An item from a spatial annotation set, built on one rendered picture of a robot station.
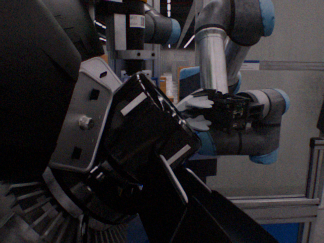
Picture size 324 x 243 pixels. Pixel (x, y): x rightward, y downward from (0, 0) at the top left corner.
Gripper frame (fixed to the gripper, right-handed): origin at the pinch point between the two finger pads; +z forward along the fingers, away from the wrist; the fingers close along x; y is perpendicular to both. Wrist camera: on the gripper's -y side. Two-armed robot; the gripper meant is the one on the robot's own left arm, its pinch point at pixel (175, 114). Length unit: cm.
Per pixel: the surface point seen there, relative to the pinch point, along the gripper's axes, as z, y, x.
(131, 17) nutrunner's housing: 12.9, 3.7, -16.4
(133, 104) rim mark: 19.6, 15.6, -7.0
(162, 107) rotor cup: 17.7, 17.9, -7.0
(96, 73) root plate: 18.4, 4.5, -8.8
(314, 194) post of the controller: -52, 11, 29
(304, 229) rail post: -50, 12, 42
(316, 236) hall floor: -169, -16, 120
